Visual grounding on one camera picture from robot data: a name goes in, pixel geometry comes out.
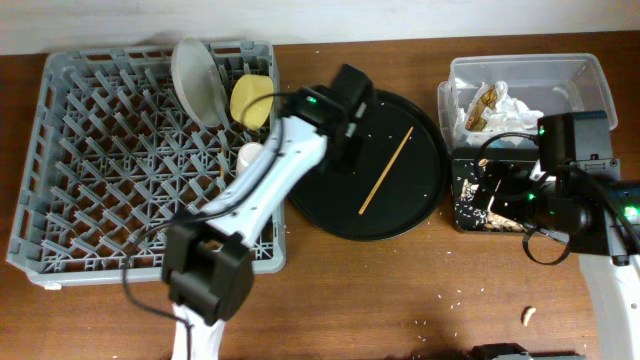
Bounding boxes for gold coffee stick wrapper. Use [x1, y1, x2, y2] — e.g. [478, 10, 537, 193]
[465, 85, 498, 132]

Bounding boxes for wooden chopstick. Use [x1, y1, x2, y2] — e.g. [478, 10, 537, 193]
[358, 126, 414, 215]
[217, 145, 226, 181]

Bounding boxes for grey dishwasher rack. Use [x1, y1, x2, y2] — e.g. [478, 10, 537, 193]
[7, 46, 269, 290]

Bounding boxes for yellow bowl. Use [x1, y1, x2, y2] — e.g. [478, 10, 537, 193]
[230, 74, 274, 130]

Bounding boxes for fallen food piece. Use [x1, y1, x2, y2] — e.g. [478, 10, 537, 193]
[521, 306, 536, 326]

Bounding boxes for round black tray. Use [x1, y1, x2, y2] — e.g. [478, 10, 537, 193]
[289, 90, 450, 241]

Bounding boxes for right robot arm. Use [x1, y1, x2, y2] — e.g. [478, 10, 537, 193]
[473, 111, 639, 359]

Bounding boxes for pink cup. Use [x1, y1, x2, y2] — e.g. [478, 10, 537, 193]
[236, 142, 263, 175]

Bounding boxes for white napkin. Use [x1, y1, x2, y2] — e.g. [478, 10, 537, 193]
[456, 81, 544, 146]

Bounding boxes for clear plastic bin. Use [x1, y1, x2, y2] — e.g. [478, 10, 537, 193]
[438, 53, 618, 150]

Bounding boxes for grey plate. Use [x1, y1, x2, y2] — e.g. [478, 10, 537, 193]
[171, 38, 227, 127]

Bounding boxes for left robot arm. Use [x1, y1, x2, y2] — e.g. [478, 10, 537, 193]
[161, 64, 375, 359]

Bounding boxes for food scraps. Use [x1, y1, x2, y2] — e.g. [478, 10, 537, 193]
[452, 159, 525, 233]

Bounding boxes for black rectangular tray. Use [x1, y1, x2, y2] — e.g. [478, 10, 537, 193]
[451, 147, 538, 233]

